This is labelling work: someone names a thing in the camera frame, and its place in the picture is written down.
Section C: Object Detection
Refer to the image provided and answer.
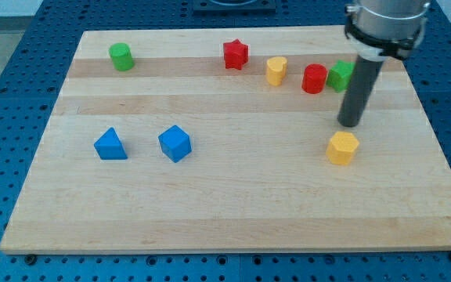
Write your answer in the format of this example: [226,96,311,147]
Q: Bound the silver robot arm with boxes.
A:
[345,0,431,62]

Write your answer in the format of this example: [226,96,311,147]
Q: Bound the red star block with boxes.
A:
[223,39,249,70]

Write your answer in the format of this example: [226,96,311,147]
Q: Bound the green star block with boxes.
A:
[326,60,355,92]

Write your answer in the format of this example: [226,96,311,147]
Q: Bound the wooden board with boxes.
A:
[0,26,451,255]

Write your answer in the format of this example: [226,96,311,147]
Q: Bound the blue cube block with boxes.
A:
[158,125,192,163]

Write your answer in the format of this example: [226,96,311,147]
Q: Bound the red cylinder block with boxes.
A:
[301,63,327,94]

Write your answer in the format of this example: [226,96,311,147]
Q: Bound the yellow hexagon block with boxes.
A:
[326,132,359,165]

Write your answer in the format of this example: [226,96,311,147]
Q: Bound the blue triangle block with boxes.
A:
[93,127,128,160]

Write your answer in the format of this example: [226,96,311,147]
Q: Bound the green cylinder block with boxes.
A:
[109,42,135,71]

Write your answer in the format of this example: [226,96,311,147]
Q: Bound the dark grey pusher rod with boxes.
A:
[337,56,384,128]

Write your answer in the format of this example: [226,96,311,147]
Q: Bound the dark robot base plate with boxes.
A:
[191,0,276,13]

